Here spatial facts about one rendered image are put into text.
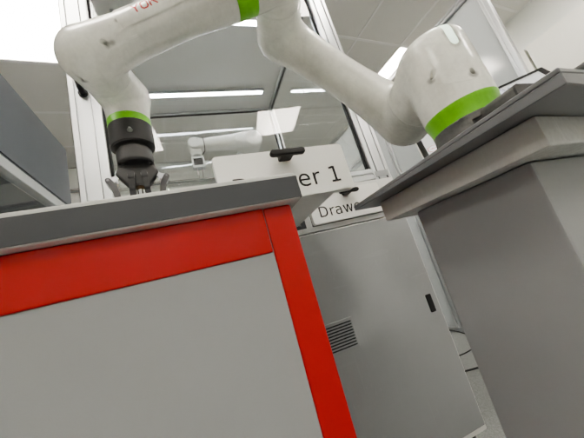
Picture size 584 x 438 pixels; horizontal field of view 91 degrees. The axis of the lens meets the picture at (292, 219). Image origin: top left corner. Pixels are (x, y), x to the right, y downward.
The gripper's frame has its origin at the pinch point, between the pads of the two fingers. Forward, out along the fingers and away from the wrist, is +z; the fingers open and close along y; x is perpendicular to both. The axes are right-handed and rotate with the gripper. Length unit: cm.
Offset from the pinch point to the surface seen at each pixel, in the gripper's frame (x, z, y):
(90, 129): -20.9, -40.7, 11.0
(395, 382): -14, 54, -59
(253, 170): 16.0, -5.1, -21.0
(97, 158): -20.8, -30.8, 10.2
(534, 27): -44, -169, -391
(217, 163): 15.4, -7.6, -14.5
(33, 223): 39.8, 9.0, 6.2
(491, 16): -1, -96, -192
